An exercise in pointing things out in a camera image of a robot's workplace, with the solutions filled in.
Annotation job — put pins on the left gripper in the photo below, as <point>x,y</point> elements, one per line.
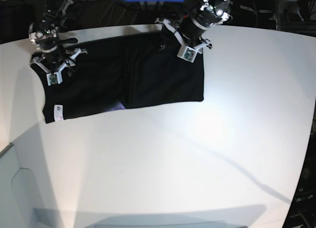
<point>189,28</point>

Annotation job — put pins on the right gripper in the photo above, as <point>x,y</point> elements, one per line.
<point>59,57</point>

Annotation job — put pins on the black T-shirt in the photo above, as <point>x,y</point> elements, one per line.
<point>121,73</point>

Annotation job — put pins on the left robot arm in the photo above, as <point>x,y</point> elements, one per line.
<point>217,10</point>

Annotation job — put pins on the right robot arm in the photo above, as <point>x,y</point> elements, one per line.
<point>44,35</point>

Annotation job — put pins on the black power strip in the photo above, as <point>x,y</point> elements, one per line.
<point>178,17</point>

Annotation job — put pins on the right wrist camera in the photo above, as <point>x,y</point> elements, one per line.
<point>55,78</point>

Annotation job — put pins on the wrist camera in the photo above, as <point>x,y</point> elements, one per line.
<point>55,78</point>
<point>187,53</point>

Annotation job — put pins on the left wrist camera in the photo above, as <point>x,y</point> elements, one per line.
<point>187,53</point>

